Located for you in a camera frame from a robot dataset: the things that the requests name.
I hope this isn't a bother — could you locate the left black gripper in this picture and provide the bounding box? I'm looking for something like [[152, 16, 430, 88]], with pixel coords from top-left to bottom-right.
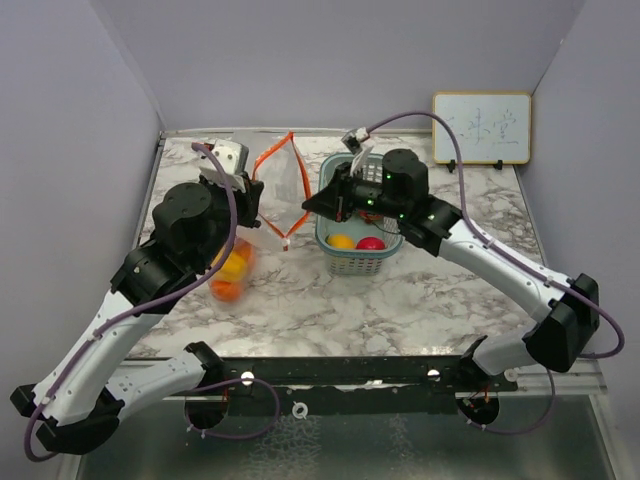
[[193, 170, 264, 271]]

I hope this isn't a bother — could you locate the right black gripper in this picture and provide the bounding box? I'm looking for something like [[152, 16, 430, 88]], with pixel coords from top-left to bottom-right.
[[305, 160, 408, 221]]

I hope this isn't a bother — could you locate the yellow lemon fruit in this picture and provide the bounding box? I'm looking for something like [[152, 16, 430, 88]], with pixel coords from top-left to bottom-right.
[[326, 234, 356, 250]]

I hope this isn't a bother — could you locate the clear bag orange zipper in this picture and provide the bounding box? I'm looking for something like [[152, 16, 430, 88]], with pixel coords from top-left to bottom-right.
[[235, 132, 312, 287]]

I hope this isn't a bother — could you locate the teal white plastic basket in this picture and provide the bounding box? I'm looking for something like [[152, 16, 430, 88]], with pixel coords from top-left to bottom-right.
[[315, 153, 403, 276]]

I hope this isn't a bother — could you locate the red apple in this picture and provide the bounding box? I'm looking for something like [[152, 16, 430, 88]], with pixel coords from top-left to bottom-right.
[[356, 236, 386, 251]]

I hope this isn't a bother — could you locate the yellow orange fruit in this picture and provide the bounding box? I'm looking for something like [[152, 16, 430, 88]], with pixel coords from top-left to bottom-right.
[[213, 240, 253, 283]]

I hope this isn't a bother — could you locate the orange tangerine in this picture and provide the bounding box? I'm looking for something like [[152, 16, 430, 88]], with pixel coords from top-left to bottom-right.
[[209, 280, 245, 303]]

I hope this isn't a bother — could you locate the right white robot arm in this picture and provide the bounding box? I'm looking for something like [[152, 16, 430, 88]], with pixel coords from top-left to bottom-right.
[[302, 149, 599, 391]]

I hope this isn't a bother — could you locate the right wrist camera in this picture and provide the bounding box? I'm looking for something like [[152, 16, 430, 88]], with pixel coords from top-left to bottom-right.
[[341, 127, 373, 176]]

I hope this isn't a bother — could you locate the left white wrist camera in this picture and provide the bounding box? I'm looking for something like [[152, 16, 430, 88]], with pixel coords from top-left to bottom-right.
[[199, 139, 249, 193]]

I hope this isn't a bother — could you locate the small whiteboard wooden frame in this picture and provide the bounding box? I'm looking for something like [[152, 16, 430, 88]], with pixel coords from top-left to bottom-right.
[[432, 91, 532, 166]]

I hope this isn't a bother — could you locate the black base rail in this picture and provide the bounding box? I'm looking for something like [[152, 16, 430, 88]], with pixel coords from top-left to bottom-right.
[[179, 339, 519, 417]]

